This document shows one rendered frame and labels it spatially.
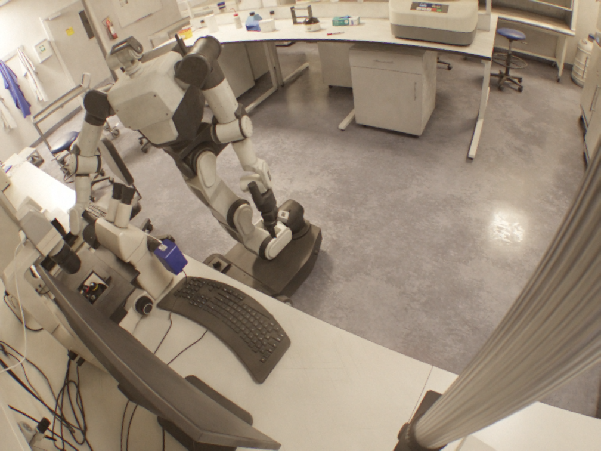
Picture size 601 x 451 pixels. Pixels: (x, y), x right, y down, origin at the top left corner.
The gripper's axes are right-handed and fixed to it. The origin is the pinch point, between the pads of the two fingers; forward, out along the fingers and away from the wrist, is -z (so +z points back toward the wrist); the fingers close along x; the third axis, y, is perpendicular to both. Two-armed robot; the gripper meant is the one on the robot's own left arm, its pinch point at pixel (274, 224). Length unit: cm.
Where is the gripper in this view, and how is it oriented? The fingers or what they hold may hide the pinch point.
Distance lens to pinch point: 145.6
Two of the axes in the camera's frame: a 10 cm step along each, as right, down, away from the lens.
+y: 9.6, -1.1, -2.5
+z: -2.5, -7.1, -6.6
